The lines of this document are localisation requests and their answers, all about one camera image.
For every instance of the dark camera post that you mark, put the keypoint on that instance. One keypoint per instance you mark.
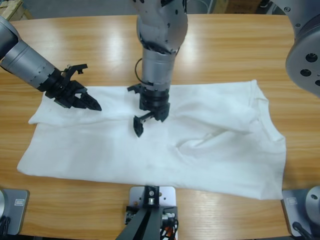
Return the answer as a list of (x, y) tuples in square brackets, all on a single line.
[(147, 220)]

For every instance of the brown cardboard box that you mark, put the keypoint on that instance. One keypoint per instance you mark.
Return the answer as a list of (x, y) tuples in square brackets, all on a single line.
[(240, 5)]

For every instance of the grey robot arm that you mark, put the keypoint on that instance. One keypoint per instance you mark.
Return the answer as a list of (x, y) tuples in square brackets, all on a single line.
[(160, 30), (25, 60)]

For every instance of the grey camera mount plate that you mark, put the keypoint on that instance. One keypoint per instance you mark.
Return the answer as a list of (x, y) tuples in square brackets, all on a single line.
[(167, 197)]

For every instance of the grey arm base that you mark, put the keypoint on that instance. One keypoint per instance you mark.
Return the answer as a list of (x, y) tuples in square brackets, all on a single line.
[(15, 207), (300, 202)]

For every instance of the white t-shirt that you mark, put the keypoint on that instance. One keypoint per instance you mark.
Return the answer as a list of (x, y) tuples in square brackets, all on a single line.
[(200, 150)]

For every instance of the white chair frame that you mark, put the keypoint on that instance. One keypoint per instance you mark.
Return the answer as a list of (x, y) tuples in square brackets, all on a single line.
[(266, 5)]

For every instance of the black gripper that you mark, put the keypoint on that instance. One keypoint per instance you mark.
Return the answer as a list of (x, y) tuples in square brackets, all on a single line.
[(60, 87), (155, 102)]

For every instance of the wooden pallet stack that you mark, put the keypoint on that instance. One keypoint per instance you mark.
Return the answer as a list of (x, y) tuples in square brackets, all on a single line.
[(12, 8)]

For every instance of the black electronics bracket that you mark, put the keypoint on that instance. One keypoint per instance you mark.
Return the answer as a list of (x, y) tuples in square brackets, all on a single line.
[(172, 208)]

